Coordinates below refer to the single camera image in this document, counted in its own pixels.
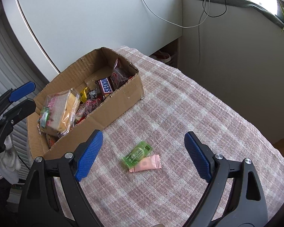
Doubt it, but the round jelly cup colourful lid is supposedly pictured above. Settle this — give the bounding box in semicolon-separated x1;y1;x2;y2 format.
38;107;50;132

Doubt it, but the pink checked tablecloth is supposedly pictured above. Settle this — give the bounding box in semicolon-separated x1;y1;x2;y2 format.
80;46;284;226

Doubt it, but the green candy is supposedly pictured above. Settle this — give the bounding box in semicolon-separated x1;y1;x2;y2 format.
122;141;153;169

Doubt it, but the white slatted radiator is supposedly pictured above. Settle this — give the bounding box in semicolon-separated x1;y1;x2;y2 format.
0;16;48;178

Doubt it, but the red dark candy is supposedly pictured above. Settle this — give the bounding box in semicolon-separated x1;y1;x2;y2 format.
74;98;101;125

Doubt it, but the yellow candy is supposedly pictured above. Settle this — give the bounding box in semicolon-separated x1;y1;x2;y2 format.
80;87;90;103

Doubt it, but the packaged white bread slice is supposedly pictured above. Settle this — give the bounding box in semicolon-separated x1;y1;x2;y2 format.
41;88;80;138

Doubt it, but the white cloth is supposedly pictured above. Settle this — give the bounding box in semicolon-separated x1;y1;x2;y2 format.
0;135;21;184

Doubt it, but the brown cardboard box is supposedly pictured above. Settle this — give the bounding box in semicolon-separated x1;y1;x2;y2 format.
27;47;144;159

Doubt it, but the dark snack red-edged clear bag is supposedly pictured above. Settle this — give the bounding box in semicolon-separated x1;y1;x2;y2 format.
110;58;134;90

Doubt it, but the white cable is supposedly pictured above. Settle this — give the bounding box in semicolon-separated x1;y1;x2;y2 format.
135;0;210;28

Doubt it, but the Snickers chocolate bar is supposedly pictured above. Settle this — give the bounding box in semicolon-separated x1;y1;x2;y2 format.
95;76;114;100

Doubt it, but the white cabinet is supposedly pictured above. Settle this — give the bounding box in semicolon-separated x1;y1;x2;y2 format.
2;0;182;80

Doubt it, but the black white candy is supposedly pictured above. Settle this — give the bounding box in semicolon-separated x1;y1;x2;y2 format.
87;88;99;100

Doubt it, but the pink candy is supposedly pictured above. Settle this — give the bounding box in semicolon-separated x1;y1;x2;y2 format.
129;155;162;173

